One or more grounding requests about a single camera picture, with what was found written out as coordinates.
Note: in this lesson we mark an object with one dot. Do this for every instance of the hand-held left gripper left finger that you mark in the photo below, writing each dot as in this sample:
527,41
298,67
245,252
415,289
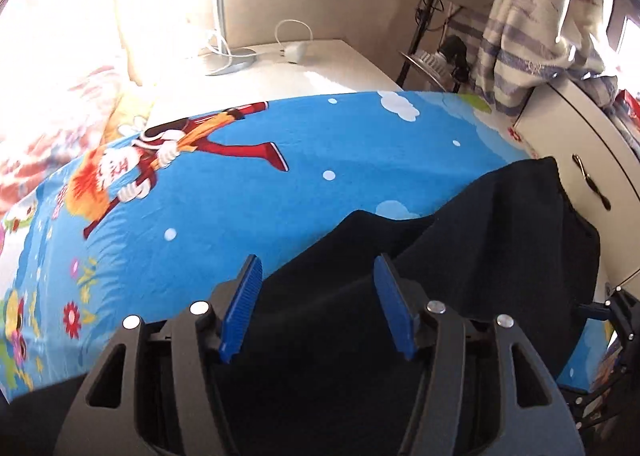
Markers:
242,308

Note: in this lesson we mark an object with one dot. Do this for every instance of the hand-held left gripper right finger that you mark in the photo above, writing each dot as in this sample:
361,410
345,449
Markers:
397,308

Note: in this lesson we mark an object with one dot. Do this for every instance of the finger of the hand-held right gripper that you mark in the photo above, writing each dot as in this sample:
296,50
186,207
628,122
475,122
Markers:
600,401
595,312

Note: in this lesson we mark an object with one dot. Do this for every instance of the black pants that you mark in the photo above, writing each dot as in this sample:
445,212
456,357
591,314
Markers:
450,236

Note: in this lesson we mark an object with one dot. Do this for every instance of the blue cartoon printed bed sheet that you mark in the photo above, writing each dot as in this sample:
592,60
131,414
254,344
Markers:
300,186

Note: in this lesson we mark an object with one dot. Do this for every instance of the white cabinet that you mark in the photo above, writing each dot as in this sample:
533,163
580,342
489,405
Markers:
565,136

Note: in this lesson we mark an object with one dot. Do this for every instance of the metallic round fan base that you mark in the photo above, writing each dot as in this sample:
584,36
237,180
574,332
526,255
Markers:
432,68

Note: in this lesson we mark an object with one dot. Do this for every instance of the silver lamp base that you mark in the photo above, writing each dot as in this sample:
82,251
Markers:
230,63

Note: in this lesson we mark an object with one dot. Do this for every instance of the white bedside table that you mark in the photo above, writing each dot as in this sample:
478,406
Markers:
325,71

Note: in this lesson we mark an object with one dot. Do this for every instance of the pink floral quilt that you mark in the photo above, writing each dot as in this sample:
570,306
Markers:
60,121

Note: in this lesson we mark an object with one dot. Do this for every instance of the blue striped towel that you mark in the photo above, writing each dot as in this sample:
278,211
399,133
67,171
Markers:
530,26

